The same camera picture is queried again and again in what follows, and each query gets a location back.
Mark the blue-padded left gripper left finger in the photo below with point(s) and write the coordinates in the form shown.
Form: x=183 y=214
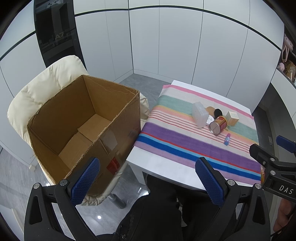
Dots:
x=41 y=222

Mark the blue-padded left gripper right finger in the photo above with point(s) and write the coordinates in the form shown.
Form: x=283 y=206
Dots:
x=242 y=210

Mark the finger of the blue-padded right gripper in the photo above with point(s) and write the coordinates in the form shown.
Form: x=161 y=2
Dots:
x=264 y=158
x=286 y=144

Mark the small blue pink tube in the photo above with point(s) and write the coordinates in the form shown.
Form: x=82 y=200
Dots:
x=227 y=139

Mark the pink cardboard box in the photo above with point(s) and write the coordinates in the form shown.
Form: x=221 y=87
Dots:
x=232 y=118

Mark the red tin can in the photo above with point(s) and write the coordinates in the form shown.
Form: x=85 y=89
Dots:
x=218 y=125

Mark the white round jar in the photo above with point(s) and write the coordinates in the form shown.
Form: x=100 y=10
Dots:
x=209 y=120

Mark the tan makeup puff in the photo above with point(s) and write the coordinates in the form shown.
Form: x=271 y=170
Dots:
x=211 y=110

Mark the clear plastic bottle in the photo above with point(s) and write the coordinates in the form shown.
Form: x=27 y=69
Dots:
x=199 y=114

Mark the person's right hand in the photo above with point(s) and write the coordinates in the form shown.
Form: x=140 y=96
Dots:
x=284 y=210

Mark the striped colourful cloth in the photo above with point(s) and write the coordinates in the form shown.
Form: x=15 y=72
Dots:
x=171 y=132

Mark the brown patterned box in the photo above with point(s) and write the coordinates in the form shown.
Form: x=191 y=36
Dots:
x=290 y=69

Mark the pink plush bag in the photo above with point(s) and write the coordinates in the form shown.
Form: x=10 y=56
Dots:
x=287 y=47

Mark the brown cardboard box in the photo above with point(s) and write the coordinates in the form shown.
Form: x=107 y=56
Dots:
x=91 y=117

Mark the cream padded armchair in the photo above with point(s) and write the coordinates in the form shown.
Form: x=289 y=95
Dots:
x=44 y=87

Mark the black glossy wall panel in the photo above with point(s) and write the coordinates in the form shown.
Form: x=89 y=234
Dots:
x=56 y=30

